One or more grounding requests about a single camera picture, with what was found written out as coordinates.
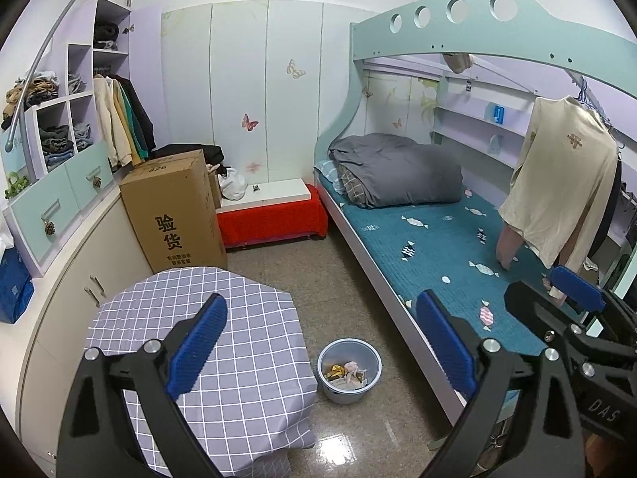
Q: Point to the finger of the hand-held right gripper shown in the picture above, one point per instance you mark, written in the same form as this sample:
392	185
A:
527	303
577	289

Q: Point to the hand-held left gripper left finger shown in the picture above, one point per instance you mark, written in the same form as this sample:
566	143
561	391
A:
199	348

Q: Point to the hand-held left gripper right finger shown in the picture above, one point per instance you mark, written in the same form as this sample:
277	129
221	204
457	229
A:
445	343

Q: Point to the peach wrapper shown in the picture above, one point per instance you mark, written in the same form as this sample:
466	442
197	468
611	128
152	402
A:
356	369

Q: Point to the blue plastic basin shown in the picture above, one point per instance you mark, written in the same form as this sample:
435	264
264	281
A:
348	397

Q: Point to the yellow packet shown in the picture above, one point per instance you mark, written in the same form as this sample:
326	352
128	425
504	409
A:
336	372

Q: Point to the table with checked cloth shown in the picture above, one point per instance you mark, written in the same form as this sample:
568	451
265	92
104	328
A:
249	318

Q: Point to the black garment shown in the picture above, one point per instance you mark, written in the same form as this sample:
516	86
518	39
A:
611	209

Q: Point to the cream sweater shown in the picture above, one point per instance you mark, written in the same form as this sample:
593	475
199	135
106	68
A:
562	184

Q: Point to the teal patterned bed sheet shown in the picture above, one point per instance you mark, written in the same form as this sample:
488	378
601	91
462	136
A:
423	239

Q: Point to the large cardboard box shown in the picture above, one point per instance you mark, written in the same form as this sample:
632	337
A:
169	219

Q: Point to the red cloth bench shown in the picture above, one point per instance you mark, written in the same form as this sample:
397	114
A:
268	224

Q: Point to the white low cabinet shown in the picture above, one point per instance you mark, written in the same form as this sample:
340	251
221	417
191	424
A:
64	279

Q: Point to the white plastic bag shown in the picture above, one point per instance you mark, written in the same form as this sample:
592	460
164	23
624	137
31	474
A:
233	185

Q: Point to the white board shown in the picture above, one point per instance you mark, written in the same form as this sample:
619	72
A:
273	191

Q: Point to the grey quilt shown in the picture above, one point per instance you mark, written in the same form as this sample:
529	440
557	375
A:
398	169

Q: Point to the grey plaid blanket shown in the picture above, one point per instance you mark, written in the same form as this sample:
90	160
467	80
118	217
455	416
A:
353	186

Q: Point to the blue clothes hanger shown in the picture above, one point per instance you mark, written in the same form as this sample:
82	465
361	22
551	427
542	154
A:
594	104

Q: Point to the pale pink butterfly sticker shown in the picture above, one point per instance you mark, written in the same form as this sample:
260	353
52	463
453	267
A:
254	167

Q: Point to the small blue box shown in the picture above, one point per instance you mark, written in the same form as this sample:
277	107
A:
496	113

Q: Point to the blue shopping bag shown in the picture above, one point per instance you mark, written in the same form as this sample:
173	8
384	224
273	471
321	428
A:
15	289

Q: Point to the black clothing heap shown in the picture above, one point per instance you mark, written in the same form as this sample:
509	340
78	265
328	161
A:
184	152

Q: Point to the teal drawer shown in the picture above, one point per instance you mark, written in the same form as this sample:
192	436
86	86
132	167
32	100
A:
30	219
82	179

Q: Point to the blue checked pillow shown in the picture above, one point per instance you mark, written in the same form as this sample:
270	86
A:
328	174

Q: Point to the white paper bag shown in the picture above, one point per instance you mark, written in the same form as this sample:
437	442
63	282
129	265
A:
5	241

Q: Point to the yellow garment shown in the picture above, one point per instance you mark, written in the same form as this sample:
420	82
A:
128	134

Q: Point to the teal garment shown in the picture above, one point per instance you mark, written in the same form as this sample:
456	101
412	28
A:
138	129

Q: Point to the black jacket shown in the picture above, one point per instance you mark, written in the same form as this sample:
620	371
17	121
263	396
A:
144	114

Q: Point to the blue folded clothes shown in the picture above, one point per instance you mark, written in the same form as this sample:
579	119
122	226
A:
83	137

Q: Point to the green artificial plant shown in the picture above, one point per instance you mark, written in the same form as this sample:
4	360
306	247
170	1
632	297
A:
15	185

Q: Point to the tan fabric bundle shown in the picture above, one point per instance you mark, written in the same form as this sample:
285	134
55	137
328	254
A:
458	63

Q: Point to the dark folded jeans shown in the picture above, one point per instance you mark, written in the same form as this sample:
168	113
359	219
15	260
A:
57	142

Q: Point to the grey folded clothes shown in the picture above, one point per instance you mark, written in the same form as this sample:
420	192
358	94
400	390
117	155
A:
74	83

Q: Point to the cream butterfly sticker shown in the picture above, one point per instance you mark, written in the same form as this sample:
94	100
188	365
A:
296	69

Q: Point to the brown clothes pile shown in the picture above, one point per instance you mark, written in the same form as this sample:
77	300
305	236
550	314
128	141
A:
30	94

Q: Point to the bunk bed with teal sheet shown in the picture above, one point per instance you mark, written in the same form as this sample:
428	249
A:
378	35

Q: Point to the white lilac shelf unit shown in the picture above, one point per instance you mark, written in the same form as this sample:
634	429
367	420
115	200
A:
82	59

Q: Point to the black folded clothes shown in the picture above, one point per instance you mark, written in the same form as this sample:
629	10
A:
107	36

